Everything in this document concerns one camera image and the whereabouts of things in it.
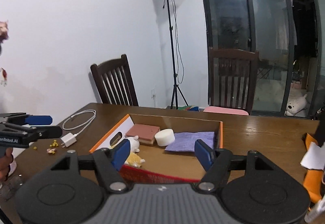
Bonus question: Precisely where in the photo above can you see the yellow white plush toy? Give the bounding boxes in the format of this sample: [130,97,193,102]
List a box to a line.
[110,135,145,168]

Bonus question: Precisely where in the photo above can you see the purple cleaning cloth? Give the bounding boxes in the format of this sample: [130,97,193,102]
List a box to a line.
[165,132,214,153]

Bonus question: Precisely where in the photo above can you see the pink layered sponge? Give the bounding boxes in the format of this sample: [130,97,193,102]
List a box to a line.
[126,124,160,146]

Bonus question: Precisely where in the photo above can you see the white round sponge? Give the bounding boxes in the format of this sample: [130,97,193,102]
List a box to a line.
[154,129,175,147]

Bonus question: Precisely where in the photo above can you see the person's left hand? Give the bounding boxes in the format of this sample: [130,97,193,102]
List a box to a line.
[0,148,14,181]

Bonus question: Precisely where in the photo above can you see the yellow crumbs on table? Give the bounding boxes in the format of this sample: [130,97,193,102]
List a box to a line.
[31,139,59,155]

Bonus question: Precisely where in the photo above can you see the eyeglasses on table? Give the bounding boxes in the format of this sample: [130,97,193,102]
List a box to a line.
[0,174,24,201]

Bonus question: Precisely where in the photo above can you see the pink chair seat cushion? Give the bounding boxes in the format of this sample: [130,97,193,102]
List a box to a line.
[203,106,249,116]

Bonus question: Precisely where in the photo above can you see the red cardboard box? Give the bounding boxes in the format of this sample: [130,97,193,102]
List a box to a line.
[89,114,223,183]

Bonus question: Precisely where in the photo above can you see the colourful toy on floor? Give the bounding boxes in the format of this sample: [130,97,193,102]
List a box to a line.
[178,106,200,112]

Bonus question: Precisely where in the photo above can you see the dark wooden chair left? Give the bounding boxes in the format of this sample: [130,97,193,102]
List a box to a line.
[90,54,139,106]

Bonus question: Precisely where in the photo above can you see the dark wooden chair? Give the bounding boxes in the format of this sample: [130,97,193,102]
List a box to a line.
[90,54,139,106]
[208,48,259,114]

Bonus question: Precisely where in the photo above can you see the dark wooden chair right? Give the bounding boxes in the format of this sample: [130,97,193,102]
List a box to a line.
[208,48,259,114]

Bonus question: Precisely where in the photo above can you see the orange snack packet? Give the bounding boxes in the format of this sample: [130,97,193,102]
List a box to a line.
[300,133,324,204]

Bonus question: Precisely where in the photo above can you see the white plush bear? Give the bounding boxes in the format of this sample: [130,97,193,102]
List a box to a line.
[285,93,309,117]

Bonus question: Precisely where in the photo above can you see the dried pink roses bouquet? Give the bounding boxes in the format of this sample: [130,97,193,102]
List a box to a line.
[0,21,9,87]

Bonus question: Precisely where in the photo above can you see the white spray bottle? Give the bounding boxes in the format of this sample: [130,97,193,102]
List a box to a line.
[304,196,325,223]

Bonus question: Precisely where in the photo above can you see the black framed sliding glass door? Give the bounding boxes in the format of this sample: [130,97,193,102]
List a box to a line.
[203,0,324,118]

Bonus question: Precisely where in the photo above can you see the white charger with cable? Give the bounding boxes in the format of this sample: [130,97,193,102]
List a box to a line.
[60,109,97,148]

